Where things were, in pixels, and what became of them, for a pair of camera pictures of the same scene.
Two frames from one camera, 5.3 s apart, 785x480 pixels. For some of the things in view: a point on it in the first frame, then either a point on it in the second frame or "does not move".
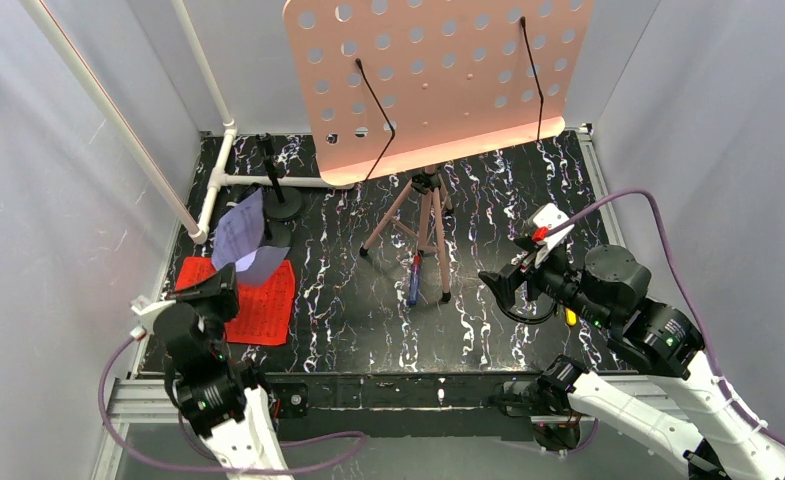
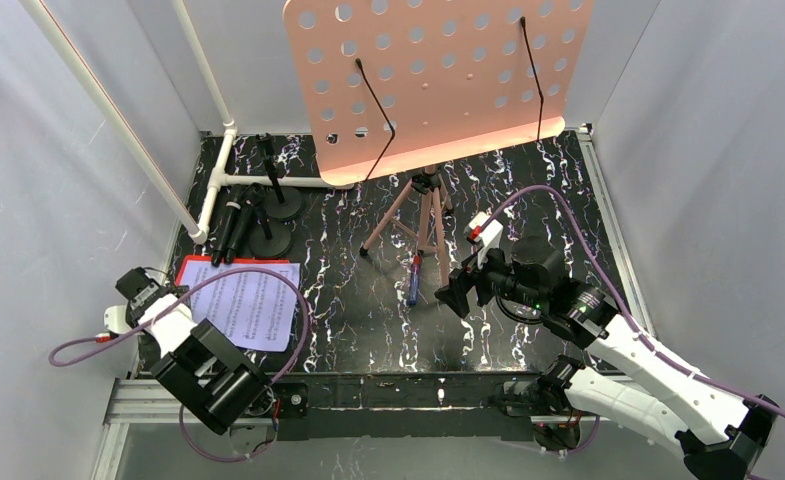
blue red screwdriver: (415, 280) does not move
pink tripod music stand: (401, 87) does not move
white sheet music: (239, 241) -> (251, 309)
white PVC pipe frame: (142, 153) does not move
